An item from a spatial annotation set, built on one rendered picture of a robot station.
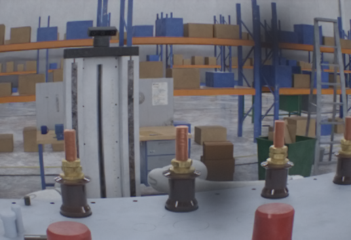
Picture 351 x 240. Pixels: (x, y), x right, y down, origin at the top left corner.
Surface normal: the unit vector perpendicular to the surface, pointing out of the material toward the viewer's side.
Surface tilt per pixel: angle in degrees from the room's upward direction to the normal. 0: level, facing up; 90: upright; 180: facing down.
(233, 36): 90
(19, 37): 90
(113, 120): 90
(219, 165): 90
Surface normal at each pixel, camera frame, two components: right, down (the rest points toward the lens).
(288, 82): 0.25, 0.12
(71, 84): 0.45, 0.11
